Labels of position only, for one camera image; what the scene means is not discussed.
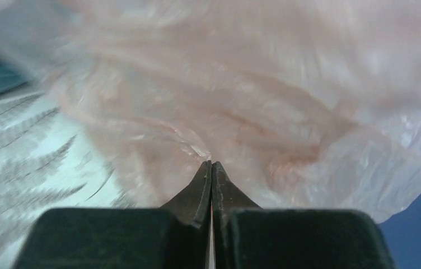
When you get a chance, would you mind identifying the floral patterned table mat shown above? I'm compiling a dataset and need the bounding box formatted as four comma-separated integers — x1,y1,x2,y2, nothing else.
0,86,134,268

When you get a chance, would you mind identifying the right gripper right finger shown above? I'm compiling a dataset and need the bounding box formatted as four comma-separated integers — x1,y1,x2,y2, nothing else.
211,162,395,269

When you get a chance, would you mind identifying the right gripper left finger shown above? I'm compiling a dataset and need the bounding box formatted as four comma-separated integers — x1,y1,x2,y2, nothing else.
13,161,212,268

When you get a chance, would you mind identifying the pink plastic trash bag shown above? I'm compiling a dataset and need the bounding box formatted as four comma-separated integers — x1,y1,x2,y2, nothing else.
0,1,421,222

